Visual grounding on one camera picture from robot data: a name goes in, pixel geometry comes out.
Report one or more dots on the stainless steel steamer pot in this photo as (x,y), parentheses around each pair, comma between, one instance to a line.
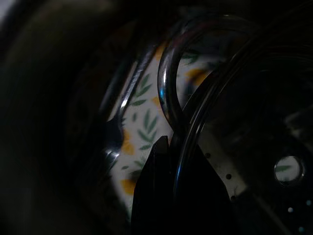
(256,110)

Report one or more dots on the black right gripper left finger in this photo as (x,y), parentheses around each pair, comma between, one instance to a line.
(151,195)

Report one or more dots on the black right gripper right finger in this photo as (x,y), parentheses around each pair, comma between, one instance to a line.
(203,208)

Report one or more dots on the dark metal pan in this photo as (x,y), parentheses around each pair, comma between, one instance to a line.
(61,98)

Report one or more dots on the floral print cloth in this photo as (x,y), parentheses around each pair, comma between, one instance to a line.
(146,122)

